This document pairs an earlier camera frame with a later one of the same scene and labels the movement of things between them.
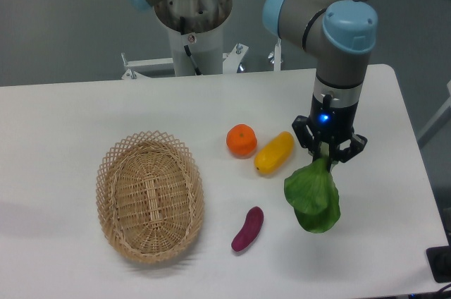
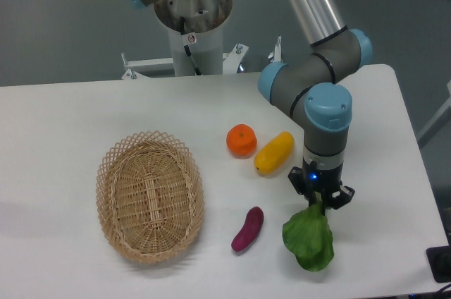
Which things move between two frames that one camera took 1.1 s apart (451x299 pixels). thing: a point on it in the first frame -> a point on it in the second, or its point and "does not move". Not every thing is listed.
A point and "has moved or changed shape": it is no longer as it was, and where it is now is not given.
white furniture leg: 438,121 does not move
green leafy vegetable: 314,194 has moved or changed shape
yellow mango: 275,154 does not move
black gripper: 332,123 -> 311,178
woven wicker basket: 151,197 does not move
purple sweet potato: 253,223 does not move
